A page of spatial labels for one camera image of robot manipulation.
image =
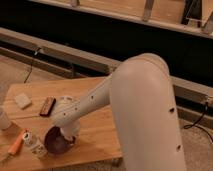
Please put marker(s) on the dark purple ceramic bowl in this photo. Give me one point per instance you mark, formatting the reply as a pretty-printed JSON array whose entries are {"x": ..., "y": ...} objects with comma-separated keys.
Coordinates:
[{"x": 56, "y": 143}]

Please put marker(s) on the orange handled tool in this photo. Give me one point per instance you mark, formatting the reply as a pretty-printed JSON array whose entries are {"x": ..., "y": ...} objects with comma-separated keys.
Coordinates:
[{"x": 14, "y": 147}]

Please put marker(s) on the dark brown snack bar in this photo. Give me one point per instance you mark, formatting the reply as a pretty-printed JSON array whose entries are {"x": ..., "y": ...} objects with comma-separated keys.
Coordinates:
[{"x": 47, "y": 107}]

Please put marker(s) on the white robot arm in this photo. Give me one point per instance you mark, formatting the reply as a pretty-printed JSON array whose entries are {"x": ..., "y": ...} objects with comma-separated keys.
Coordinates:
[{"x": 141, "y": 96}]

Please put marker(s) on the beige sponge block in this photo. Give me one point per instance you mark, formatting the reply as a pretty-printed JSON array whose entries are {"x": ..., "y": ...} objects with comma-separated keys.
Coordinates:
[{"x": 22, "y": 100}]

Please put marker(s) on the clear plastic bottle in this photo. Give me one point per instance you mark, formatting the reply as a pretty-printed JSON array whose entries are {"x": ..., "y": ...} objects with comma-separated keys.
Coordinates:
[{"x": 34, "y": 144}]

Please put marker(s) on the white cup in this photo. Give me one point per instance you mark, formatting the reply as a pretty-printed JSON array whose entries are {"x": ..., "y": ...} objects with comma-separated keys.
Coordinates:
[{"x": 5, "y": 122}]

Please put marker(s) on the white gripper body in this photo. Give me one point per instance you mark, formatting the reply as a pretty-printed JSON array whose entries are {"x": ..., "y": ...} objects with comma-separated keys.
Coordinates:
[{"x": 69, "y": 131}]

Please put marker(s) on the wooden table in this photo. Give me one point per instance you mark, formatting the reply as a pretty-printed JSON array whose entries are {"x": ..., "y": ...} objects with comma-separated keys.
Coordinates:
[{"x": 97, "y": 140}]

